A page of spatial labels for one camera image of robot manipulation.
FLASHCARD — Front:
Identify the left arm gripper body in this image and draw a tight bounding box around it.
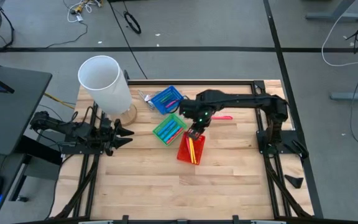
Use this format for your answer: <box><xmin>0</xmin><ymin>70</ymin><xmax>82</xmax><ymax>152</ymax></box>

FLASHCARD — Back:
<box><xmin>99</xmin><ymin>117</ymin><xmax>116</xmax><ymax>156</ymax></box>

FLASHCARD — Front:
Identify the white floor cable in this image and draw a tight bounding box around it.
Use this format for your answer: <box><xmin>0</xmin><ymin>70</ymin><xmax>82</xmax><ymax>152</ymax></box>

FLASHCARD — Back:
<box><xmin>321</xmin><ymin>0</ymin><xmax>358</xmax><ymax>68</ymax></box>

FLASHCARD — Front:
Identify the clear plastic bag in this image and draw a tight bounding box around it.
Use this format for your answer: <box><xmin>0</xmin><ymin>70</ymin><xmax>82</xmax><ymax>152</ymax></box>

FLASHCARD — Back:
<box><xmin>137</xmin><ymin>89</ymin><xmax>157</xmax><ymax>110</ymax></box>

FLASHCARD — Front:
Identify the blue plastic basket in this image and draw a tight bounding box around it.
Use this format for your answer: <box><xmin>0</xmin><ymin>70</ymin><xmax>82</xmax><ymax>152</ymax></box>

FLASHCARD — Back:
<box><xmin>150</xmin><ymin>85</ymin><xmax>185</xmax><ymax>116</ymax></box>

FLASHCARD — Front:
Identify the blue Sharpie highlighter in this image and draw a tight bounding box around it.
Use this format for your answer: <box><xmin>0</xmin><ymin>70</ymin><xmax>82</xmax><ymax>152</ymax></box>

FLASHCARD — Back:
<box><xmin>156</xmin><ymin>119</ymin><xmax>173</xmax><ymax>133</ymax></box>

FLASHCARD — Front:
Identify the black floor cable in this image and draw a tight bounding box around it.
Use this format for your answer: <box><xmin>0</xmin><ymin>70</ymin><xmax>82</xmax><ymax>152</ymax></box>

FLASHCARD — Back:
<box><xmin>108</xmin><ymin>0</ymin><xmax>149</xmax><ymax>80</ymax></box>

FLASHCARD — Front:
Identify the black desk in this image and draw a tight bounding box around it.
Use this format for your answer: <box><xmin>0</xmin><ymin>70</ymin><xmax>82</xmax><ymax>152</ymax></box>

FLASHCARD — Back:
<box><xmin>0</xmin><ymin>63</ymin><xmax>63</xmax><ymax>224</ymax></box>

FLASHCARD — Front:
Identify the grey desk leg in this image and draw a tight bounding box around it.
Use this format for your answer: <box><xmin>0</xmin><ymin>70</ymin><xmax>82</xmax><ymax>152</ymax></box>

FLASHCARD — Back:
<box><xmin>305</xmin><ymin>0</ymin><xmax>358</xmax><ymax>22</ymax></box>
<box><xmin>330</xmin><ymin>85</ymin><xmax>358</xmax><ymax>102</ymax></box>

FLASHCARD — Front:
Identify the black cable loop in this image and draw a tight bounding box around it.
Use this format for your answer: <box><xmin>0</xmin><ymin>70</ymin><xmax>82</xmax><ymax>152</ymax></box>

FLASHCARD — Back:
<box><xmin>123</xmin><ymin>11</ymin><xmax>142</xmax><ymax>35</ymax></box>

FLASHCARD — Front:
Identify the black triangular plastic part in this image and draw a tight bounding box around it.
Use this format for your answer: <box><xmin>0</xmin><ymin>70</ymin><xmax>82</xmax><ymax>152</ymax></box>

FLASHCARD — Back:
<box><xmin>283</xmin><ymin>174</ymin><xmax>305</xmax><ymax>189</ymax></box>

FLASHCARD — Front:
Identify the green plastic basket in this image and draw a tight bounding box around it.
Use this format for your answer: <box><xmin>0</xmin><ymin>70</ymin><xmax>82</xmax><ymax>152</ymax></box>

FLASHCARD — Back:
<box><xmin>152</xmin><ymin>113</ymin><xmax>188</xmax><ymax>147</ymax></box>

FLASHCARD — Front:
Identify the yellow cable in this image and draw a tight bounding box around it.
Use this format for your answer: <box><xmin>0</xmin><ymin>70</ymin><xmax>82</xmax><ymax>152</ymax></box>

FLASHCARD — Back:
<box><xmin>44</xmin><ymin>92</ymin><xmax>76</xmax><ymax>110</ymax></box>

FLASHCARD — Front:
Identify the white cable bundle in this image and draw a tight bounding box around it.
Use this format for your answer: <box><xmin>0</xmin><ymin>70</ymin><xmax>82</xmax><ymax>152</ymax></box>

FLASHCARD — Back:
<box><xmin>62</xmin><ymin>0</ymin><xmax>104</xmax><ymax>24</ymax></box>

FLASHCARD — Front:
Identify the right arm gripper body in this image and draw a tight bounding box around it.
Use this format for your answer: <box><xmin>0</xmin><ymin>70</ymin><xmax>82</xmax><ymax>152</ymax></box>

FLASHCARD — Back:
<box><xmin>191</xmin><ymin>117</ymin><xmax>213</xmax><ymax>131</ymax></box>

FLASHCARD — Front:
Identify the red plastic basket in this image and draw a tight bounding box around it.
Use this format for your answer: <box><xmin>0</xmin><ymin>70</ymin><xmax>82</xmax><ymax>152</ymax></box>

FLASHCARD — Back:
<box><xmin>177</xmin><ymin>132</ymin><xmax>206</xmax><ymax>166</ymax></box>

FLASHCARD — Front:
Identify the black table frame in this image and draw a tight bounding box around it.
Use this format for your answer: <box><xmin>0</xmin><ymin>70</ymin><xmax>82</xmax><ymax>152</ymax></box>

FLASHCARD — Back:
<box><xmin>50</xmin><ymin>79</ymin><xmax>315</xmax><ymax>224</ymax></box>

